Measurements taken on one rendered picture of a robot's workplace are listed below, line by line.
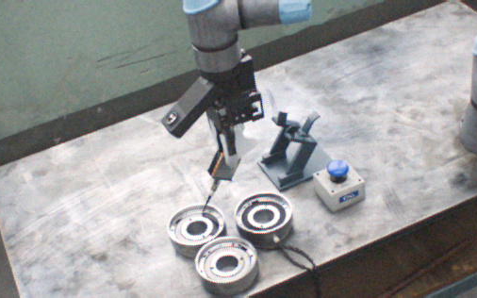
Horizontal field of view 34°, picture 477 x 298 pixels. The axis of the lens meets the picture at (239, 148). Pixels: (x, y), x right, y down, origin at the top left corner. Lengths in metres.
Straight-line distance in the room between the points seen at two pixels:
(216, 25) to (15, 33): 1.75
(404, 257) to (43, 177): 0.78
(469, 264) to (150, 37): 1.72
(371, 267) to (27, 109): 1.72
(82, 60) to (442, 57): 1.55
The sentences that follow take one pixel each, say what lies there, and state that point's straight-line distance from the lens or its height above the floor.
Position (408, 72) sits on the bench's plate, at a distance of 1.80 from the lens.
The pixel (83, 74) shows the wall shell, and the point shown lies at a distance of 3.03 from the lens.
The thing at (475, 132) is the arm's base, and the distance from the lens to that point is 1.56.
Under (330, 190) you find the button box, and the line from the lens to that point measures 1.44.
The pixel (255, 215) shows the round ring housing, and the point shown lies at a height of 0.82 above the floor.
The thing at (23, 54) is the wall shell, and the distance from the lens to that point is 2.94.
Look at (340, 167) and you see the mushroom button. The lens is 1.44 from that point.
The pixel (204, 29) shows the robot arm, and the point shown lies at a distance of 1.21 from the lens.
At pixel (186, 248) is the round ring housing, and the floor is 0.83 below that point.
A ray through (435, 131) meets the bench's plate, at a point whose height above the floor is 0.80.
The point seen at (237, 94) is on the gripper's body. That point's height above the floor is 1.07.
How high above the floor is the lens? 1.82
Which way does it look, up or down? 39 degrees down
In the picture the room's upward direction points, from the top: 10 degrees counter-clockwise
